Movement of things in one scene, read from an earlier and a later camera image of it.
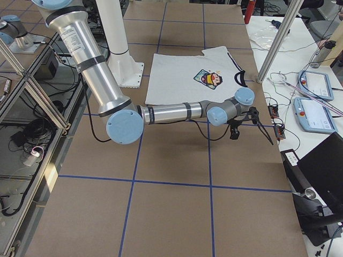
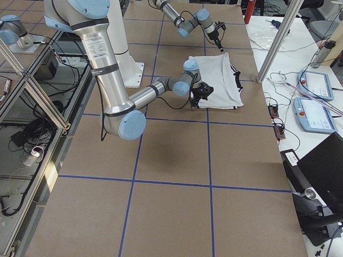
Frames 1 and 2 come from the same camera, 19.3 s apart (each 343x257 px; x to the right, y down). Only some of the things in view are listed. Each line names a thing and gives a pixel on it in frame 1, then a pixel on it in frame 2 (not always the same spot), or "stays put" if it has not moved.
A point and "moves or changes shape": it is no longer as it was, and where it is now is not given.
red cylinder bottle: x=250 y=8 stays put
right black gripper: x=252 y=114 -> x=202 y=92
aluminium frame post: x=280 y=41 stays put
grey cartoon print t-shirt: x=178 y=78 moves or changes shape
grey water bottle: x=325 y=46 stays put
